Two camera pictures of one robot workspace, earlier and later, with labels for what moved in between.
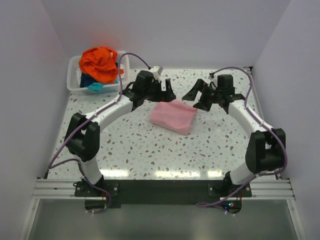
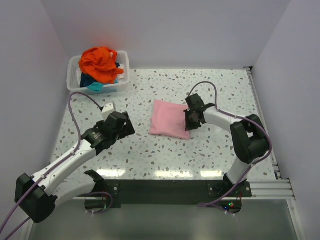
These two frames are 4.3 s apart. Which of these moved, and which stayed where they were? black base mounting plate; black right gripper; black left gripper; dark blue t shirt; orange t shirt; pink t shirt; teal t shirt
Moved: black right gripper; pink t shirt; black left gripper
Stayed: teal t shirt; black base mounting plate; orange t shirt; dark blue t shirt
